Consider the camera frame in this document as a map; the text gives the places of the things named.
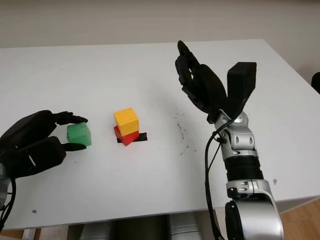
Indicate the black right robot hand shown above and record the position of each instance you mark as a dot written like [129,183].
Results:
[205,87]

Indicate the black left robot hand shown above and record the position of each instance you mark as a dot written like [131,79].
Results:
[30,127]

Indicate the green wooden block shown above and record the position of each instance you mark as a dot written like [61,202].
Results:
[80,133]

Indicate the yellow wooden block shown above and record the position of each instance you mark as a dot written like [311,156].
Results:
[126,120]

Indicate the red wooden block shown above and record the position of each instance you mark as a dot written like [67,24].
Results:
[127,138]

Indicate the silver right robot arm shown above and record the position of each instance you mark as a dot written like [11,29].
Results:
[245,175]

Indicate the black tape strip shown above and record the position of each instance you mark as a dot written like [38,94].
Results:
[143,137]

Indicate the black round object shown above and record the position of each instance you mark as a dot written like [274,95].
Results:
[316,82]

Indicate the silver left robot thigh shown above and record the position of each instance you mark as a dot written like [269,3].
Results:
[96,232]

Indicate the silver robot thigh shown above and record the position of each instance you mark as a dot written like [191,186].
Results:
[187,228]
[96,232]

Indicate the silver right robot thigh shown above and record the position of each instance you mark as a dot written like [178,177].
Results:
[187,228]

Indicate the dark grey robot waist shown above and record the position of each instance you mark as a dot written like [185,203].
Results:
[140,230]

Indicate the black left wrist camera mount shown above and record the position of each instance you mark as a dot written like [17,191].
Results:
[37,157]

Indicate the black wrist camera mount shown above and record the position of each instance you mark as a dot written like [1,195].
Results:
[241,85]
[37,157]

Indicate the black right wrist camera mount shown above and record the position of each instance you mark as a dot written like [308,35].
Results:
[241,85]

